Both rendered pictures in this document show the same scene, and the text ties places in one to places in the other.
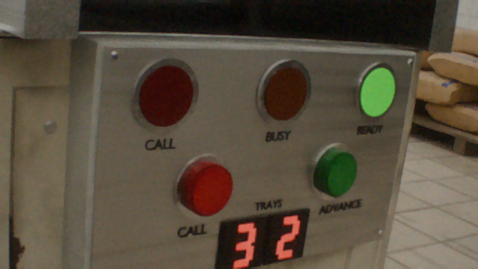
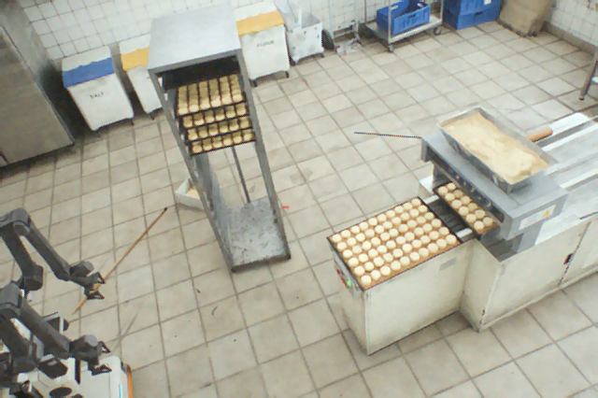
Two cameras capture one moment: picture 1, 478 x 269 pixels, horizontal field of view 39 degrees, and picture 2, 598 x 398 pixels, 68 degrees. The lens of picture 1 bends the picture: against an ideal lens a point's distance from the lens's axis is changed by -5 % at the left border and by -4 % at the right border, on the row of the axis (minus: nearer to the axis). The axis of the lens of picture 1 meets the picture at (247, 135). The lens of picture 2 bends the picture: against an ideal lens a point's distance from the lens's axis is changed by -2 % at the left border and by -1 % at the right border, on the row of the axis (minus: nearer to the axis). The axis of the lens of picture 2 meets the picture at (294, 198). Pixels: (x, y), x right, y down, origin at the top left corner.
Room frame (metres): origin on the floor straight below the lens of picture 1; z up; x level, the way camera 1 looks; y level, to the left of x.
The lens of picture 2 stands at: (0.80, -1.37, 2.82)
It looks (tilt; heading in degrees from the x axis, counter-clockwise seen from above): 45 degrees down; 114
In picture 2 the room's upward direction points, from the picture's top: 11 degrees counter-clockwise
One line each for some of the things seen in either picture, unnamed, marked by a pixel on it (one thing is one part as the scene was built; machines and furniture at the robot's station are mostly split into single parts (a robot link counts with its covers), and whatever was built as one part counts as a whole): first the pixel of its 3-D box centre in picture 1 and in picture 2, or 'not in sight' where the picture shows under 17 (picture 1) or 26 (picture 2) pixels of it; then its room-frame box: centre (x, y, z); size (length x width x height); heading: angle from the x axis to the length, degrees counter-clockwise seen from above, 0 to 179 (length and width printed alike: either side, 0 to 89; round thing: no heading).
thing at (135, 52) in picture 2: not in sight; (155, 76); (-2.36, 2.60, 0.38); 0.64 x 0.54 x 0.77; 126
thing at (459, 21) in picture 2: not in sight; (470, 12); (1.11, 4.79, 0.10); 0.60 x 0.40 x 0.20; 32
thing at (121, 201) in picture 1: (258, 155); (346, 275); (0.41, -0.01, 0.77); 0.24 x 0.04 x 0.14; 129
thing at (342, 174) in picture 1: (334, 172); not in sight; (0.43, -0.06, 0.76); 0.03 x 0.02 x 0.03; 129
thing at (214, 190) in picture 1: (205, 187); not in sight; (0.37, 0.02, 0.76); 0.03 x 0.02 x 0.03; 129
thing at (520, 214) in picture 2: not in sight; (483, 185); (1.09, 0.54, 1.01); 0.72 x 0.33 x 0.34; 129
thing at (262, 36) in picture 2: not in sight; (261, 45); (-1.29, 3.34, 0.38); 0.64 x 0.54 x 0.77; 122
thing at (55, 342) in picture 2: not in sight; (37, 325); (-0.60, -0.87, 1.40); 0.11 x 0.06 x 0.43; 125
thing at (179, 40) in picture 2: not in sight; (231, 155); (-0.51, 0.72, 0.93); 0.64 x 0.51 x 1.78; 116
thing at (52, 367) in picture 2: not in sight; (49, 343); (-0.87, -0.79, 0.99); 0.28 x 0.16 x 0.22; 125
